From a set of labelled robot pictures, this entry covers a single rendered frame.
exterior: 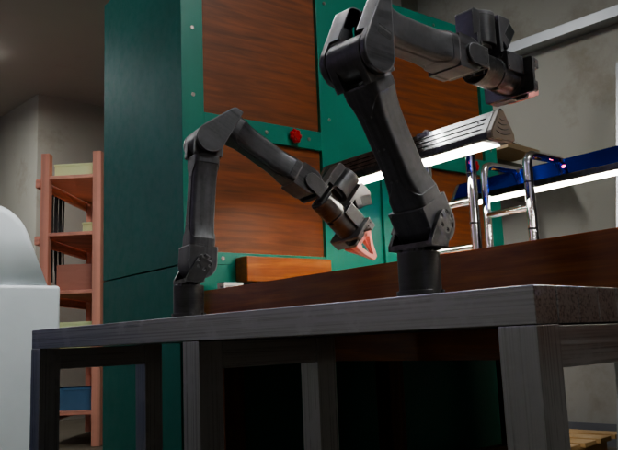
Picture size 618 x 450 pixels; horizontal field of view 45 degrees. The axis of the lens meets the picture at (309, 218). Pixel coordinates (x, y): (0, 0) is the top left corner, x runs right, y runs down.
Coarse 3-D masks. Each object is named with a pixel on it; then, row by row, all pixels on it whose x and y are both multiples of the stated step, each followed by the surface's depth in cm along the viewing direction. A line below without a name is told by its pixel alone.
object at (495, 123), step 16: (496, 112) 165; (448, 128) 176; (464, 128) 170; (480, 128) 166; (496, 128) 163; (416, 144) 182; (432, 144) 176; (448, 144) 172; (464, 144) 168; (352, 160) 202; (368, 160) 195
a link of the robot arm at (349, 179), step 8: (336, 168) 174; (344, 168) 175; (312, 176) 168; (328, 176) 172; (336, 176) 173; (344, 176) 174; (352, 176) 174; (312, 184) 167; (320, 184) 168; (336, 184) 172; (344, 184) 173; (352, 184) 174; (320, 192) 168; (344, 192) 172; (304, 200) 173; (312, 200) 171; (344, 200) 175
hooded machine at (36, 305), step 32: (0, 224) 375; (0, 256) 373; (32, 256) 383; (0, 288) 367; (32, 288) 377; (0, 320) 364; (32, 320) 374; (0, 352) 362; (0, 384) 360; (0, 416) 358; (0, 448) 356
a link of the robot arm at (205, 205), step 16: (192, 144) 158; (192, 160) 157; (208, 160) 157; (192, 176) 157; (208, 176) 157; (192, 192) 155; (208, 192) 156; (192, 208) 155; (208, 208) 156; (192, 224) 154; (208, 224) 155; (192, 240) 152; (208, 240) 154; (192, 256) 152; (208, 272) 153
